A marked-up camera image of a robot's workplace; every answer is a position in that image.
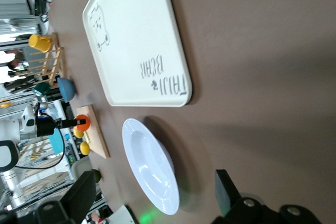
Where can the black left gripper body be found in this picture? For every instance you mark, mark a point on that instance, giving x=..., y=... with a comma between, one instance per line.
x=45, y=128

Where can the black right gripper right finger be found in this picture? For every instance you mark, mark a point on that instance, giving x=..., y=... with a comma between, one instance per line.
x=227, y=195

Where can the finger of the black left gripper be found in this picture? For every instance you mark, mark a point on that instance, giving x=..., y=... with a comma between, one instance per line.
x=67, y=123

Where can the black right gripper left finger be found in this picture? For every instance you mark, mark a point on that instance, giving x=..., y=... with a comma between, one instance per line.
x=80, y=195

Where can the orange mandarin fruit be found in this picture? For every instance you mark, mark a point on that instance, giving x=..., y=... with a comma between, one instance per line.
x=84, y=128

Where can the lavender round plate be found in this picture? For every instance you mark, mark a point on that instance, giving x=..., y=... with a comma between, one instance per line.
x=152, y=166

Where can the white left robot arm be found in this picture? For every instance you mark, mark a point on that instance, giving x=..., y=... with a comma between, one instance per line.
x=27, y=127

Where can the yellow lemon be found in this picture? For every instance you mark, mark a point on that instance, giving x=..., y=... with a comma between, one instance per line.
x=85, y=148
x=78, y=133

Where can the green lime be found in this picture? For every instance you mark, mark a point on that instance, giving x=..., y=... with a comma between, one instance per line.
x=97, y=176

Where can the blue bowl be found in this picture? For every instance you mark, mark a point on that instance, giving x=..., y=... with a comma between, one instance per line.
x=67, y=90

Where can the wooden cutting board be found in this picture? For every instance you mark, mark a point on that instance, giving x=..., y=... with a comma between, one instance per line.
x=98, y=134

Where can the dark green cup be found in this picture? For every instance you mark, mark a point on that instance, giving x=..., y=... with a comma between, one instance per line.
x=42, y=88

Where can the wooden dish rack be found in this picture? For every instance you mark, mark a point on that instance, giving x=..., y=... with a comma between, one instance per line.
x=53, y=66

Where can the yellow cup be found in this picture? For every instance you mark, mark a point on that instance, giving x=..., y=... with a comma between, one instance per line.
x=39, y=43

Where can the cream bear print tray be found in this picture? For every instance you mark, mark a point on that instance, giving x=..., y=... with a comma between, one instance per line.
x=136, y=37

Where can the brown table mat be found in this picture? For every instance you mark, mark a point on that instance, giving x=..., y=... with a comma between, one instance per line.
x=249, y=77

